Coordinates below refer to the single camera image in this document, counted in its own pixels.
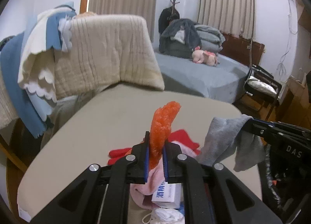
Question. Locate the white tissue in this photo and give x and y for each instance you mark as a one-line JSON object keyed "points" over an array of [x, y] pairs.
{"points": [[163, 216]]}

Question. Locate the silver cushion on chair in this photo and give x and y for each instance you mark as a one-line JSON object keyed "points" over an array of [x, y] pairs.
{"points": [[261, 86]]}

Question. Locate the dark wooden headboard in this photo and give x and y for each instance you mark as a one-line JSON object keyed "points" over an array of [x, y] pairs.
{"points": [[238, 49]]}

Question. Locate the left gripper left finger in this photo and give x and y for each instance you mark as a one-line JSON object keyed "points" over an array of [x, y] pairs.
{"points": [[99, 194]]}

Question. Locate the black office chair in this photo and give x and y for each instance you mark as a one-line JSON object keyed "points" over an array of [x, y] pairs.
{"points": [[263, 75]]}

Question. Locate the pink plush pig toy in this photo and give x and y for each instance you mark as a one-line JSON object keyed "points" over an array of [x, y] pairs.
{"points": [[200, 56]]}

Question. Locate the red knitted glove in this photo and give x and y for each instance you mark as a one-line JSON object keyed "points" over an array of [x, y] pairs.
{"points": [[181, 138], [115, 155]]}

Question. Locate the grey sheet bed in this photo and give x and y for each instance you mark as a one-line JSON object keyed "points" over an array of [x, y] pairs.
{"points": [[224, 82]]}

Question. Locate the black lined trash bin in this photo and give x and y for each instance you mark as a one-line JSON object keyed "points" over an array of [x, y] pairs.
{"points": [[302, 213]]}

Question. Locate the grey sock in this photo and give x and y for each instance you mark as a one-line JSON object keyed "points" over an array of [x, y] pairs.
{"points": [[226, 137]]}

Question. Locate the folded grey blanket pile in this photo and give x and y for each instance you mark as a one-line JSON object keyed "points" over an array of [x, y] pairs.
{"points": [[211, 38]]}

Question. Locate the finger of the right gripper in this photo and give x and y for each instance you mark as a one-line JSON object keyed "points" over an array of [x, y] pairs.
{"points": [[264, 129]]}

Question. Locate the wooden coat rack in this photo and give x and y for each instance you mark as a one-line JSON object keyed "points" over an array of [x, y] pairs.
{"points": [[174, 5]]}

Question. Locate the white blue medicine box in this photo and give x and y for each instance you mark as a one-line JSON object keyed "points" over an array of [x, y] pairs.
{"points": [[168, 195]]}

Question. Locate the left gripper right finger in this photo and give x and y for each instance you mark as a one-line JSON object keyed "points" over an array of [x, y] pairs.
{"points": [[212, 194]]}

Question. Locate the pink sock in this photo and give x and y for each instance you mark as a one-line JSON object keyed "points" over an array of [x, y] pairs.
{"points": [[142, 194]]}

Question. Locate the blue white scalloped cloth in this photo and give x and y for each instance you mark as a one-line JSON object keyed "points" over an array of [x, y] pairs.
{"points": [[28, 87]]}

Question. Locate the right beige curtain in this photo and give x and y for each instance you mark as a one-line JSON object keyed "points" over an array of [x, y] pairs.
{"points": [[233, 17]]}

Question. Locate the beige quilted cover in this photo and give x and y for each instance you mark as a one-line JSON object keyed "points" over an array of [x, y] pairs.
{"points": [[107, 49]]}

